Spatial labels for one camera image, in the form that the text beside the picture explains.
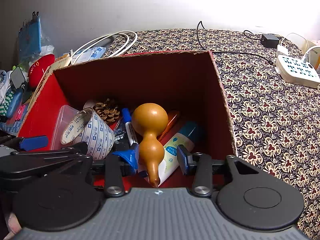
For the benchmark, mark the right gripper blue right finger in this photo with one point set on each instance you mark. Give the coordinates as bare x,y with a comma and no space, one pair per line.
186,161

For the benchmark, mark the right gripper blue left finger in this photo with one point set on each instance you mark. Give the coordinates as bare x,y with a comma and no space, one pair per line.
128,158

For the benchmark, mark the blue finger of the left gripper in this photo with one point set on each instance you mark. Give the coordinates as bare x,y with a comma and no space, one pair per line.
33,143

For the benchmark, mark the blue whiteboard marker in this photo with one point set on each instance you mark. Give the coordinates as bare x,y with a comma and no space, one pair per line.
128,125

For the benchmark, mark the white bottle blue cap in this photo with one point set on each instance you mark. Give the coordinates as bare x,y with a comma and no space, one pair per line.
186,136

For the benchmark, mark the printed packing tape roll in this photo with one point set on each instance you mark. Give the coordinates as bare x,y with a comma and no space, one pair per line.
87,126

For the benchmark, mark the brown calabash gourd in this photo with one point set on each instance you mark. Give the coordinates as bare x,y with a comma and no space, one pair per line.
150,120

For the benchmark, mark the clear plastic container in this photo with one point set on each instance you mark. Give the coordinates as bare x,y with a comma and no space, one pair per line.
65,116

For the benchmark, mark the person's right hand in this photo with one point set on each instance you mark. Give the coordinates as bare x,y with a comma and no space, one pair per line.
12,225

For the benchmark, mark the striped green white cloth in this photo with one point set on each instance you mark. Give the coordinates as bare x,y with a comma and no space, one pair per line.
6,102

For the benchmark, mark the pine cone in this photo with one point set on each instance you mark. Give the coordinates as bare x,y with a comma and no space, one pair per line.
107,110

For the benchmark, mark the red cardboard box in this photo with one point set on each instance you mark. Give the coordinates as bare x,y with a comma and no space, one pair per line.
185,81

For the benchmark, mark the floral patterned tablecloth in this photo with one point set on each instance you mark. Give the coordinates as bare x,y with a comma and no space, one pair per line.
276,124

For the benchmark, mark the blue notebook with clips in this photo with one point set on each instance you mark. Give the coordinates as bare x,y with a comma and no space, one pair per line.
29,38

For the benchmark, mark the blue white tissue pack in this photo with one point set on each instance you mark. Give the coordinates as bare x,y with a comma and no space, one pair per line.
89,55

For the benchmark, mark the white power strip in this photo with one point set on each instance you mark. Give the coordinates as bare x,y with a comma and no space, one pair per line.
297,72

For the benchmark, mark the black power adapter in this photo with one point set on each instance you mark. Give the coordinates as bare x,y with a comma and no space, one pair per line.
269,40

